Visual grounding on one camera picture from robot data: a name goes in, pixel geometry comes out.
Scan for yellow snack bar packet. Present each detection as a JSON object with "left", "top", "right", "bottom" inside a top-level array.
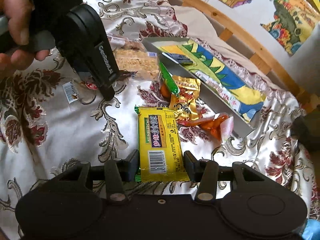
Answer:
[{"left": 135, "top": 107, "right": 189, "bottom": 183}]

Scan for orange red snack packet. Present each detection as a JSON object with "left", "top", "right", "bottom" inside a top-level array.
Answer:
[{"left": 178, "top": 113, "right": 234, "bottom": 143}]

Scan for rice cracker bar pack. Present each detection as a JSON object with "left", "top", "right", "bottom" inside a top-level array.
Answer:
[
  {"left": 114, "top": 49, "right": 160, "bottom": 81},
  {"left": 107, "top": 34, "right": 141, "bottom": 51}
]

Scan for gold snack packet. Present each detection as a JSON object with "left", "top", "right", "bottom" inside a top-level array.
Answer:
[{"left": 169, "top": 75, "right": 201, "bottom": 121}]

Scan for clear pack with dark snack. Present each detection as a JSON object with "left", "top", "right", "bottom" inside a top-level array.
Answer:
[{"left": 62, "top": 70, "right": 137, "bottom": 105}]

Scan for green sausage stick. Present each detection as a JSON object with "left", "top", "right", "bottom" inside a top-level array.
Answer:
[{"left": 159, "top": 62, "right": 180, "bottom": 96}]

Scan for blue white snack stick pack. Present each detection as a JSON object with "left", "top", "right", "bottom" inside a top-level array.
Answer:
[{"left": 162, "top": 52, "right": 193, "bottom": 66}]

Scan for small orange fruit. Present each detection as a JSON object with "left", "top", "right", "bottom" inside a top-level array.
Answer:
[{"left": 160, "top": 83, "right": 171, "bottom": 99}]

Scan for person's left hand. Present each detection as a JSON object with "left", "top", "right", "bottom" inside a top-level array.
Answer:
[{"left": 1, "top": 0, "right": 49, "bottom": 76}]

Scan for grey tray with dinosaur drawing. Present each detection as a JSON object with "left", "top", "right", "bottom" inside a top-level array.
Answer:
[{"left": 141, "top": 36, "right": 267, "bottom": 138}]

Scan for floral satin bedspread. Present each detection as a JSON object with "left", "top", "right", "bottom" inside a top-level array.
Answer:
[{"left": 1, "top": 0, "right": 319, "bottom": 239}]

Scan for white pillow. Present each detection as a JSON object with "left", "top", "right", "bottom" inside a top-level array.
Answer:
[{"left": 173, "top": 5, "right": 286, "bottom": 89}]

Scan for wooden bed frame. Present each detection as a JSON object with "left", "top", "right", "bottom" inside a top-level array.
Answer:
[{"left": 176, "top": 0, "right": 319, "bottom": 113}]

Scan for landscape wall painting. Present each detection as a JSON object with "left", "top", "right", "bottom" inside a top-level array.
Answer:
[{"left": 261, "top": 0, "right": 319, "bottom": 55}]

